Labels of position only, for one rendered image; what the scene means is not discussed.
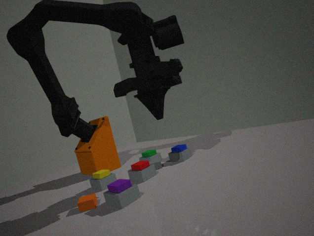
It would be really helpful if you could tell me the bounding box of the green button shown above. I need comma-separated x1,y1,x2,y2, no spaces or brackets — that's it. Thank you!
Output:
139,150,162,161

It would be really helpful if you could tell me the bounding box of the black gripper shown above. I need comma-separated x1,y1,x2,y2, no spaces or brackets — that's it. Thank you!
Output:
114,52,182,120

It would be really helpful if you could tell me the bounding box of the purple button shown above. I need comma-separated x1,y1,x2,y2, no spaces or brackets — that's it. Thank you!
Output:
103,179,141,209

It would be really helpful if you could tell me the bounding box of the red button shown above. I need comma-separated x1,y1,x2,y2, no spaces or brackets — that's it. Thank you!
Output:
128,161,157,182

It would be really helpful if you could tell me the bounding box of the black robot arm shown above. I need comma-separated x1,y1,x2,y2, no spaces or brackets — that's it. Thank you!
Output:
6,0,184,143

